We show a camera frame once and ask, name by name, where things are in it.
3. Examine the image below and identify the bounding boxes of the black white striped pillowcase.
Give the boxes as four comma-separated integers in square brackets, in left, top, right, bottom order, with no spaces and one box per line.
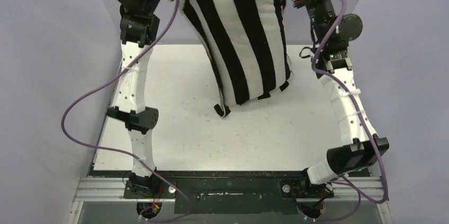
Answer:
[179,0,293,117]

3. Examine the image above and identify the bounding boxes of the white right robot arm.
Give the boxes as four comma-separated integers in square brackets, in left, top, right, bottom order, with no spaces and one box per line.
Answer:
[292,0,389,196]

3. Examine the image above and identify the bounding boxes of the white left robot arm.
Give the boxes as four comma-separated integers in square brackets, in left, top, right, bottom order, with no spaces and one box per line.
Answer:
[107,0,161,198]

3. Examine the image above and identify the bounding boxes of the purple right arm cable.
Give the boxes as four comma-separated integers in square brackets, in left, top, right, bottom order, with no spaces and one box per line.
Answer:
[310,0,388,205]

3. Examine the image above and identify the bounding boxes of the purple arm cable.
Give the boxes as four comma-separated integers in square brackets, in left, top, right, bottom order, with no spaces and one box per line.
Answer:
[310,0,388,205]
[60,0,194,213]

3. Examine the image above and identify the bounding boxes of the black metal base rail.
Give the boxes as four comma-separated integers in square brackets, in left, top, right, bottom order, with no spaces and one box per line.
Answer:
[75,171,383,214]

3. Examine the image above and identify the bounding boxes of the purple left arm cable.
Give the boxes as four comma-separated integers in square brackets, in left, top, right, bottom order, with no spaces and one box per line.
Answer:
[60,0,194,213]

